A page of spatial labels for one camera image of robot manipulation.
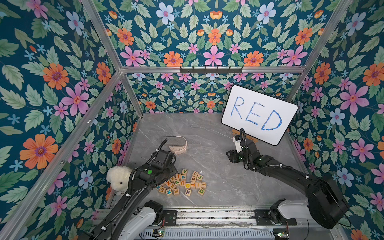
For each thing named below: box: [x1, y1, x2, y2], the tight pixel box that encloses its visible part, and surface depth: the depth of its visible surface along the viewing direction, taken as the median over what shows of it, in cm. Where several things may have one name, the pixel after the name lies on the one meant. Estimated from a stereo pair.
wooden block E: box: [158, 186, 167, 194], surface depth 82 cm
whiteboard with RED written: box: [221, 84, 299, 146], surface depth 95 cm
